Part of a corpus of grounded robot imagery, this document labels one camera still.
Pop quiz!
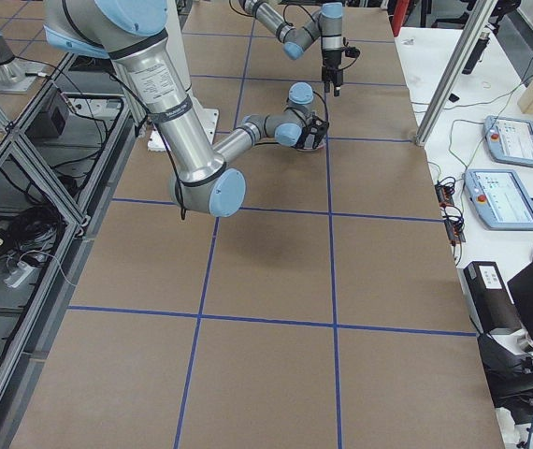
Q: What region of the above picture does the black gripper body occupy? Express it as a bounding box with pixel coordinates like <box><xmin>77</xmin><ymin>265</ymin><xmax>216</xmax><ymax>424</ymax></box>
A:
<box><xmin>321</xmin><ymin>48</ymin><xmax>344</xmax><ymax>82</ymax></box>
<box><xmin>299</xmin><ymin>120</ymin><xmax>326</xmax><ymax>150</ymax></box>

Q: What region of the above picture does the pink towel with grey edge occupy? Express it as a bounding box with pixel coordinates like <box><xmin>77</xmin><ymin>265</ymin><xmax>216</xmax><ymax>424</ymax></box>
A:
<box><xmin>299</xmin><ymin>136</ymin><xmax>325</xmax><ymax>152</ymax></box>

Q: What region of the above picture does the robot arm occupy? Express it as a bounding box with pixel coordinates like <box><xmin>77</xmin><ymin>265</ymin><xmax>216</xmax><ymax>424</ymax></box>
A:
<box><xmin>239</xmin><ymin>0</ymin><xmax>347</xmax><ymax>96</ymax></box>
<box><xmin>44</xmin><ymin>1</ymin><xmax>328</xmax><ymax>217</ymax></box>

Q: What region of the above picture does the far teach pendant tablet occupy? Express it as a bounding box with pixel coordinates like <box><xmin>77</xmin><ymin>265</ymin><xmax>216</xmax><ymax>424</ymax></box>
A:
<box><xmin>483</xmin><ymin>116</ymin><xmax>533</xmax><ymax>167</ymax></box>

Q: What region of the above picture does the teach pendant tablet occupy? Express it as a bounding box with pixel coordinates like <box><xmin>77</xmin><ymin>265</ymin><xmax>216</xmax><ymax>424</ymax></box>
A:
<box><xmin>483</xmin><ymin>116</ymin><xmax>533</xmax><ymax>167</ymax></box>
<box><xmin>464</xmin><ymin>168</ymin><xmax>533</xmax><ymax>231</ymax></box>

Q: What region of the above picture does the near teach pendant tablet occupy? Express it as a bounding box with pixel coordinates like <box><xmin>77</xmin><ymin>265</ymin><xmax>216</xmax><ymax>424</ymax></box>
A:
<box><xmin>464</xmin><ymin>168</ymin><xmax>533</xmax><ymax>231</ymax></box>

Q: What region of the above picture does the black box with label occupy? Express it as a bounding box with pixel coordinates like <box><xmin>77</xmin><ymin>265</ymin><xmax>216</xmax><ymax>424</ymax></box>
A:
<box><xmin>463</xmin><ymin>261</ymin><xmax>522</xmax><ymax>335</ymax></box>

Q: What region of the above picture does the white power strip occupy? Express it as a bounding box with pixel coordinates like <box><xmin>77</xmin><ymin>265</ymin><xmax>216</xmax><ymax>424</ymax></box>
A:
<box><xmin>4</xmin><ymin>261</ymin><xmax>36</xmax><ymax>289</ymax></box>

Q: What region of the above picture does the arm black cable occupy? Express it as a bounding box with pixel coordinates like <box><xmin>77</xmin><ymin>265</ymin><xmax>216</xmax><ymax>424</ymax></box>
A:
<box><xmin>228</xmin><ymin>0</ymin><xmax>359</xmax><ymax>71</ymax></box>
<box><xmin>107</xmin><ymin>65</ymin><xmax>331</xmax><ymax>222</ymax></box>

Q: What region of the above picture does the aluminium frame post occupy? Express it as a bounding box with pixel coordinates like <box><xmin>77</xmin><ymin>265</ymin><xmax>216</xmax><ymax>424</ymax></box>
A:
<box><xmin>414</xmin><ymin>0</ymin><xmax>497</xmax><ymax>147</ymax></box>

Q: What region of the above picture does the aluminium side frame rail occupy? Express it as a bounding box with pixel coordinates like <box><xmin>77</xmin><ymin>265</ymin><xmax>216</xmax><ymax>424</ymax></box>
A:
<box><xmin>0</xmin><ymin>51</ymin><xmax>141</xmax><ymax>449</ymax></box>

